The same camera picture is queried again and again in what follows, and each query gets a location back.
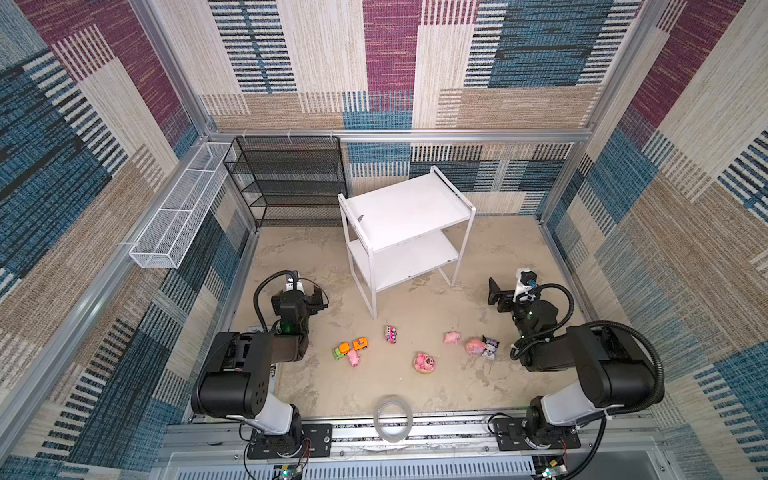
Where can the pink pig toy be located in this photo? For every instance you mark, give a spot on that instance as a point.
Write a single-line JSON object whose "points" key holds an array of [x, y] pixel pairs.
{"points": [[452, 337], [353, 358]]}

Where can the black white kuromi figure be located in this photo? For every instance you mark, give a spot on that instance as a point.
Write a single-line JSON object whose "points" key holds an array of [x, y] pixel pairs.
{"points": [[490, 347]]}

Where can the clear tape roll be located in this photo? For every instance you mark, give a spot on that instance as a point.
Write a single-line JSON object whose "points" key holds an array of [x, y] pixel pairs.
{"points": [[393, 419]]}

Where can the white wire basket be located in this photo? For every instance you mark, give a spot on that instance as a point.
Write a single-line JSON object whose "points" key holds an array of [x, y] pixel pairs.
{"points": [[165, 241]]}

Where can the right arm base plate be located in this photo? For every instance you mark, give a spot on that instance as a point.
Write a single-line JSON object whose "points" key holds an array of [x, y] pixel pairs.
{"points": [[519, 434]]}

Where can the pink pig toy left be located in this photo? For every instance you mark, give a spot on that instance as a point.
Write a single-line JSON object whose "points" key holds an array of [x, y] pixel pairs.
{"points": [[353, 358]]}

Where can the pink toy truck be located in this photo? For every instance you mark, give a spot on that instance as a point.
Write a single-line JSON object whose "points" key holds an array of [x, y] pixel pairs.
{"points": [[391, 334]]}

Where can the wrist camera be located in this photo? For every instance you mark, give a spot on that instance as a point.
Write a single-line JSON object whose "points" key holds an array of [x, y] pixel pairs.
{"points": [[293, 282], [525, 288]]}

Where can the orange toy car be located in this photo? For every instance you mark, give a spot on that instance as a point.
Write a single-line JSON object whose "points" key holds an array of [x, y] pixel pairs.
{"points": [[360, 343]]}

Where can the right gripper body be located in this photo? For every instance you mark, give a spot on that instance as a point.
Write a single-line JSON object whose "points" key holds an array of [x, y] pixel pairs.
{"points": [[501, 294]]}

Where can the white two-tier shelf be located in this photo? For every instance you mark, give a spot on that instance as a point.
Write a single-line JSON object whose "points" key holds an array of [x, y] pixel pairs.
{"points": [[405, 230]]}

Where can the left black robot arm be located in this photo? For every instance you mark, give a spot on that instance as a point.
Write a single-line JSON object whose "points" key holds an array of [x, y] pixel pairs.
{"points": [[233, 382]]}

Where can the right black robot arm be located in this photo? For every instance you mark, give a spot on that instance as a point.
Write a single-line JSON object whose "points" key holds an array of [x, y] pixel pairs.
{"points": [[618, 369]]}

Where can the pink round figure toy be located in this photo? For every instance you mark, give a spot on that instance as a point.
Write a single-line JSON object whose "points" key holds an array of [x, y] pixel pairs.
{"points": [[475, 347]]}

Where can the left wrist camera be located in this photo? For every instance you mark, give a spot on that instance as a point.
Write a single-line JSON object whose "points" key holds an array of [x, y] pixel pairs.
{"points": [[293, 282]]}

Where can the green toy car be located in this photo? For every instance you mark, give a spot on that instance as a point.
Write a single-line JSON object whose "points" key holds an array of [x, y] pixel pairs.
{"points": [[342, 350]]}

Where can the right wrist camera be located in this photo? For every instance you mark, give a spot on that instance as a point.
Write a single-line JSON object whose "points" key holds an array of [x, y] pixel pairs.
{"points": [[525, 288]]}

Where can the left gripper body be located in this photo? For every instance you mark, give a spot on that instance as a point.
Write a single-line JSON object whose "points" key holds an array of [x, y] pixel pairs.
{"points": [[309, 300]]}

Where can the pink bear donut toy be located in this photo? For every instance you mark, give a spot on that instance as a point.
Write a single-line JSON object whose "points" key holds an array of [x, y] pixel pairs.
{"points": [[424, 363]]}

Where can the pink pig toy right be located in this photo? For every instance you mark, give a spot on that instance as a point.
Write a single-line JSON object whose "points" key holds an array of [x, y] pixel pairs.
{"points": [[452, 337]]}

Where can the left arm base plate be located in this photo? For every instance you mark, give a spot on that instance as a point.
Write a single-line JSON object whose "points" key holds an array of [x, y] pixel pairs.
{"points": [[314, 438]]}

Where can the black wire rack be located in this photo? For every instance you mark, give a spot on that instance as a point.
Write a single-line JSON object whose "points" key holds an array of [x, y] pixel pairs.
{"points": [[289, 181]]}

